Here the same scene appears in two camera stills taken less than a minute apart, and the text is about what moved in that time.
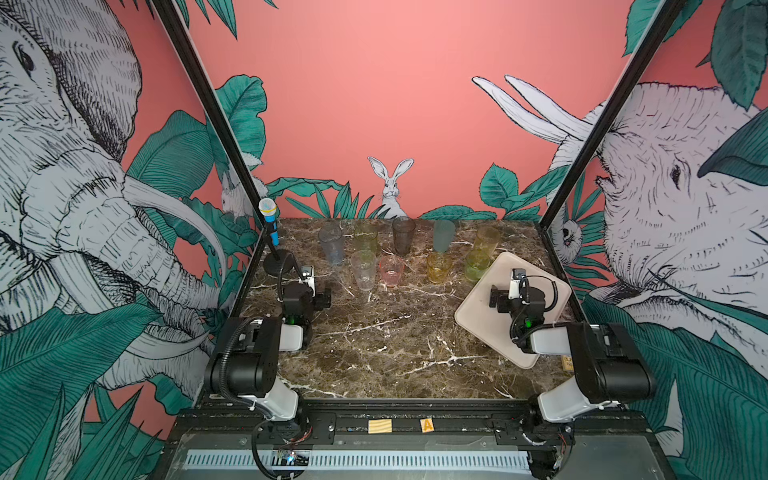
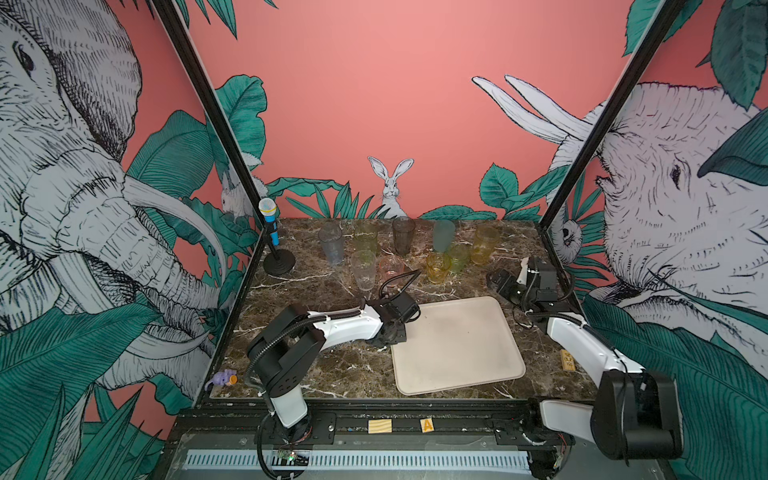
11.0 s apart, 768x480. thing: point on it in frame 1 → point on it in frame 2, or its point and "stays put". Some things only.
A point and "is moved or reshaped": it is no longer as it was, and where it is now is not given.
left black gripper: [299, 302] → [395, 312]
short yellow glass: [438, 266] stays put
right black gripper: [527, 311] → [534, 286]
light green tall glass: [366, 237] stays put
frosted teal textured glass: [443, 233] stays put
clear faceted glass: [364, 264] stays put
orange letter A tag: [427, 425] stays put
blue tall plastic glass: [331, 237] stays put
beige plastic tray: [493, 327] is moved or reshaped
